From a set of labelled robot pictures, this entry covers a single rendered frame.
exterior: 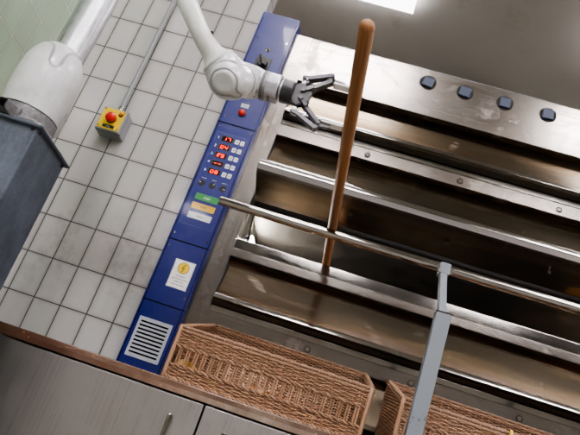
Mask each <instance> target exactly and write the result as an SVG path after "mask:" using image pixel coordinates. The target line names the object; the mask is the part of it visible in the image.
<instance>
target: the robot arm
mask: <svg viewBox="0 0 580 435"><path fill-rule="evenodd" d="M175 1H176V3H177V5H178V7H179V9H180V12H181V15H182V16H183V18H184V20H185V22H186V26H187V27H188V29H189V31H190V34H191V36H192V38H193V40H194V42H195V44H196V46H197V48H198V50H199V51H200V53H201V55H202V57H203V60H204V63H205V65H204V70H203V71H204V73H205V76H206V78H207V82H208V85H209V87H210V89H211V91H212V92H213V93H214V94H215V95H216V96H217V97H219V98H221V99H224V100H238V99H241V98H244V99H260V100H261V101H266V102H269V103H272V104H277V103H278V101H279V102H280V103H281V104H285V105H292V107H293V108H292V109H290V116H292V117H296V118H297V119H298V120H299V121H301V122H302V123H303V124H304V125H305V126H306V127H307V128H308V129H309V130H310V131H312V132H316V130H317V129H319V128H321V129H327V130H330V129H334V130H337V131H341V132H342V131H343V125H342V124H339V123H334V122H330V121H327V120H324V119H320V121H319V120H318V118H317V117H316V116H315V114H314V113H313V111H312V110H311V108H310V107H309V103H310V99H311V98H312V94H314V93H315V92H317V91H322V90H324V89H326V88H329V87H332V86H333V89H335V90H339V91H344V92H349V87H350V86H349V85H346V84H345V83H344V82H341V81H338V80H336V79H335V74H334V73H327V74H320V75H313V76H308V75H303V80H302V83H297V82H296V81H293V80H290V79H284V76H283V75H280V74H277V73H274V72H270V71H266V70H263V69H261V68H260V67H259V66H255V65H253V64H250V63H248V62H244V61H242V60H241V59H240V58H239V57H238V56H237V55H236V54H235V53H234V52H233V51H232V50H228V49H225V48H223V47H221V46H220V45H219V44H218V42H217V41H216V40H215V38H214V37H213V35H212V34H211V31H210V30H209V28H208V26H207V23H206V21H205V18H204V16H203V13H202V11H201V8H200V7H199V3H198V0H175ZM118 2H119V0H79V2H78V4H77V5H76V7H75V9H74V11H73V12H72V14H71V16H70V17H69V19H68V21H67V23H66V25H65V27H64V28H63V29H62V31H61V33H60V35H59V37H58V39H57V40H56V41H44V42H42V43H39V44H38V45H36V46H34V47H32V48H31V49H29V50H28V51H27V52H26V53H25V55H24V56H23V57H22V59H21V61H20V62H19V64H18V65H17V67H16V69H15V71H14V72H13V73H12V75H11V77H10V79H9V82H8V84H7V85H6V87H5V89H4V91H3V95H2V96H1V97H0V112H1V113H3V114H7V115H10V116H13V117H18V118H21V119H23V120H27V121H30V122H32V123H38V124H40V125H42V126H43V127H44V129H45V130H46V132H47V133H48V134H49V136H50V138H51V139H52V140H53V139H54V138H55V137H56V136H57V135H58V134H59V133H60V132H61V130H62V129H63V127H64V125H65V122H66V120H67V118H68V117H69V115H70V112H71V110H72V108H73V106H74V104H75V101H76V99H77V97H78V95H79V88H80V86H81V84H82V80H83V66H84V64H85V62H86V60H87V58H88V57H89V55H90V53H91V51H92V49H93V48H94V46H95V44H96V42H97V40H98V38H99V36H100V35H101V33H102V31H103V30H104V27H105V25H106V23H107V22H108V21H109V19H110V16H111V14H112V12H113V11H114V9H115V8H116V6H117V3H118ZM320 82H321V83H320ZM313 83H318V84H316V85H309V86H307V85H308V84H313ZM300 107H301V108H302V110H303V111H304V112H305V113H306V114H307V115H308V116H309V118H310V119H311V121H312V122H311V121H310V120H309V119H308V118H306V117H305V116H304V115H303V114H302V113H300V112H299V111H298V110H297V108H300Z"/></svg>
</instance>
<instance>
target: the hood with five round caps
mask: <svg viewBox="0 0 580 435"><path fill-rule="evenodd" d="M354 53H355V50H352V49H348V48H346V47H340V46H336V45H333V44H330V43H326V42H323V41H317V40H312V44H311V46H310V48H309V51H308V54H307V56H306V59H305V62H304V65H303V66H302V69H301V71H300V74H299V77H298V83H302V80H303V75H308V76H313V75H320V74H327V73H334V74H335V79H336V80H338V81H341V82H344V83H345V84H346V85H350V76H351V70H352V65H353V59H354ZM321 92H325V93H328V94H331V95H335V96H338V97H341V98H348V92H344V91H339V90H335V89H333V86H332V87H329V88H326V89H324V90H322V91H321ZM361 103H363V104H368V105H372V106H375V107H378V108H382V109H384V110H391V111H393V112H397V113H400V114H403V115H407V116H410V117H416V118H418V119H422V120H425V121H428V122H432V123H437V124H440V125H444V126H447V127H450V128H453V129H459V130H462V131H465V132H469V133H472V134H475V135H479V136H484V137H487V138H490V139H494V140H497V141H500V142H505V143H509V144H512V145H515V146H519V147H522V148H527V149H531V150H534V151H537V152H540V153H544V154H549V155H552V156H556V157H559V158H562V159H566V160H568V161H574V162H577V163H580V110H575V109H572V108H569V107H565V106H562V105H558V104H553V103H549V102H546V101H543V100H539V99H536V98H530V97H527V96H523V95H520V94H517V93H513V92H510V91H504V90H501V89H497V88H494V87H491V86H487V85H482V84H478V83H475V82H471V81H468V80H465V79H459V78H456V77H452V76H449V75H446V74H442V73H439V72H434V71H430V70H426V69H423V68H420V67H416V66H410V65H408V64H404V63H400V62H397V61H394V60H388V59H385V58H382V57H378V56H374V55H372V54H371V55H370V56H369V65H368V70H367V74H366V79H365V84H364V88H363V93H362V102H361Z"/></svg>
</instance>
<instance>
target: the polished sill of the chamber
mask: <svg viewBox="0 0 580 435"><path fill-rule="evenodd" d="M233 248H235V249H240V250H243V251H246V252H249V253H251V254H255V255H259V256H262V257H265V258H268V259H271V260H274V261H277V262H282V263H285V264H287V265H290V266H293V267H296V268H301V269H304V270H306V271H310V272H313V273H315V274H321V275H323V276H326V277H329V278H332V279H335V280H338V281H342V282H345V283H349V284H351V285H354V286H357V287H362V288H365V289H368V290H370V291H374V292H377V293H381V294H384V295H387V296H390V297H393V298H396V299H401V300H404V301H406V302H409V303H412V304H415V305H418V306H423V307H426V308H429V309H432V310H434V311H436V310H437V304H438V300H437V299H432V298H429V297H426V296H424V295H420V294H417V293H413V292H409V291H407V290H404V289H401V288H398V287H393V286H390V285H388V284H384V283H381V282H379V281H373V280H371V279H368V278H365V277H362V276H359V275H356V274H352V273H348V272H345V271H343V270H340V269H336V268H332V267H329V266H325V265H323V264H320V263H317V262H312V261H309V260H307V259H304V258H300V257H298V256H295V255H289V254H287V253H284V252H281V251H278V250H275V249H271V248H268V247H264V246H261V245H259V244H256V243H251V242H248V241H245V240H242V239H239V238H237V239H236V242H235V244H234V247H233ZM446 312H448V313H450V314H453V315H452V316H454V317H457V318H461V319H464V320H468V321H470V322H473V323H476V324H479V325H484V326H487V327H489V328H493V329H496V330H498V331H503V332H506V333H509V334H512V335H515V336H517V337H523V338H525V339H528V340H531V341H534V342H537V343H540V344H545V345H548V346H551V347H553V348H556V349H560V350H564V351H567V352H570V353H573V354H576V355H579V356H580V344H577V343H574V342H572V341H569V340H565V339H562V338H560V337H554V336H552V335H549V334H546V333H543V332H540V331H536V330H533V329H529V328H526V327H524V326H521V325H516V324H513V323H510V322H507V321H504V320H501V319H498V318H493V317H490V316H488V315H485V314H481V313H479V312H474V311H471V310H468V309H465V308H462V307H460V306H454V305H452V304H449V303H446Z"/></svg>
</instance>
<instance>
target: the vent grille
mask: <svg viewBox="0 0 580 435"><path fill-rule="evenodd" d="M172 328H173V326H172V325H168V324H165V323H162V322H160V321H157V320H154V319H151V318H147V317H144V316H142V315H141V316H140V318H139V319H138V322H137V324H136V327H135V329H134V332H133V334H132V336H131V339H130V340H129V344H128V346H127V349H126V351H125V352H124V354H125V355H128V356H132V357H135V358H138V359H141V360H143V361H145V362H148V363H152V364H155V365H158V362H159V361H160V358H161V354H162V352H163V350H164V348H165V345H166V343H167V340H168V337H169V335H170V332H171V330H172Z"/></svg>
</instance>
